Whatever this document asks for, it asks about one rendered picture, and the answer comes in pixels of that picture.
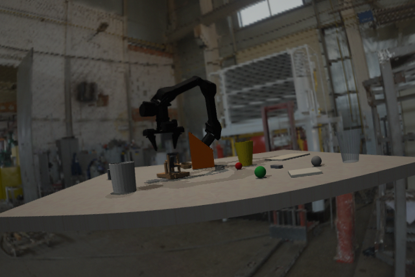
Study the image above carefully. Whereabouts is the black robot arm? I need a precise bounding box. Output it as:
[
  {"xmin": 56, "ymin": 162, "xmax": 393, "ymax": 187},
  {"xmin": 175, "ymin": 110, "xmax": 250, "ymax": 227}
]
[{"xmin": 139, "ymin": 76, "xmax": 222, "ymax": 147}]

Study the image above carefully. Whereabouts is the green ball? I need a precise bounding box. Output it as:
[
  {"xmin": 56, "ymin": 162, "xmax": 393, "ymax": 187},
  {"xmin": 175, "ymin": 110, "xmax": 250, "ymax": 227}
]
[{"xmin": 254, "ymin": 166, "xmax": 266, "ymax": 178}]

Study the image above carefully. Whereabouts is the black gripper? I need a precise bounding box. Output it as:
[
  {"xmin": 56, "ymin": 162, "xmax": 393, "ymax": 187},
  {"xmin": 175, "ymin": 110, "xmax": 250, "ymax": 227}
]
[{"xmin": 143, "ymin": 115, "xmax": 184, "ymax": 151}]

